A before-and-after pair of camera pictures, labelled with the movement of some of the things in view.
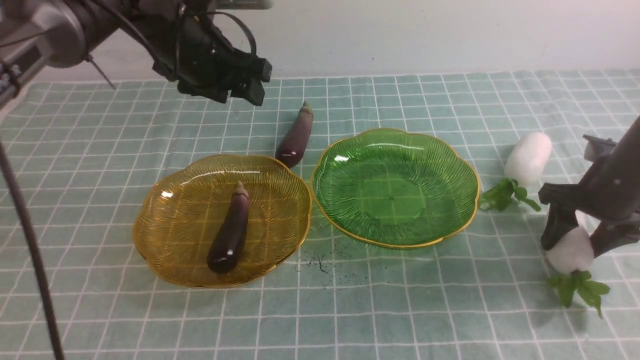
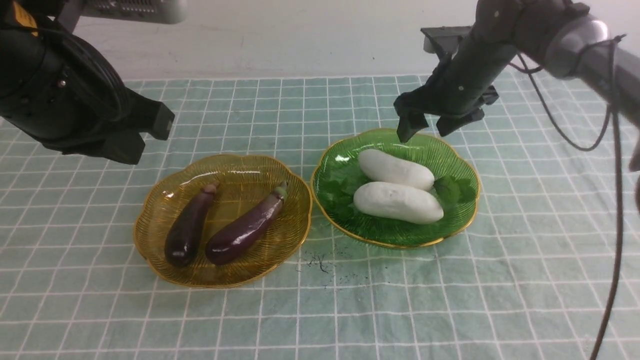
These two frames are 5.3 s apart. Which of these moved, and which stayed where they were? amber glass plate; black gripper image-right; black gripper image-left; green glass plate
Moved: black gripper image-right; black gripper image-left
Stayed: amber glass plate; green glass plate
